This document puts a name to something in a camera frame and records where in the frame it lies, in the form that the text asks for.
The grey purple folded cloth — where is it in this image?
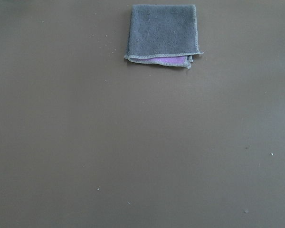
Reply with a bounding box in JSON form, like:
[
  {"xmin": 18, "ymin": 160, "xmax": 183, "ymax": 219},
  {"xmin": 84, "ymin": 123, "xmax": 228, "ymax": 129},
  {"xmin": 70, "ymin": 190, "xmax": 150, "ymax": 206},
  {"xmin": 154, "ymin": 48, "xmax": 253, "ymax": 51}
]
[{"xmin": 124, "ymin": 4, "xmax": 202, "ymax": 69}]

